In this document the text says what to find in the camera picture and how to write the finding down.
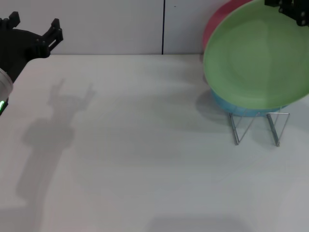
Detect pink round plate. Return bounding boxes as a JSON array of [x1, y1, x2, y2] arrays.
[[202, 0, 254, 52]]

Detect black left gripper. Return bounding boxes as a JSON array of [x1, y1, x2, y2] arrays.
[[0, 11, 64, 83]]

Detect silver wire plate rack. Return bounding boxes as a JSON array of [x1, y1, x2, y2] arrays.
[[228, 111, 290, 147]]

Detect green round plastic plate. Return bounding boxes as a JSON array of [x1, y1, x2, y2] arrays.
[[203, 0, 309, 110]]

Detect light blue round plate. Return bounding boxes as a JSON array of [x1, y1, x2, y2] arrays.
[[211, 88, 291, 114]]

